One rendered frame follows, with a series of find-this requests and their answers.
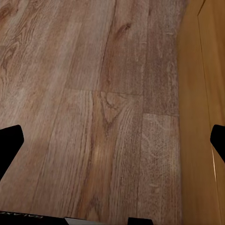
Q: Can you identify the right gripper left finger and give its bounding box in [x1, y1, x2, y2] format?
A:
[0, 125, 24, 180]

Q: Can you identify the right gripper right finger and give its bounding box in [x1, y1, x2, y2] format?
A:
[210, 124, 225, 162]

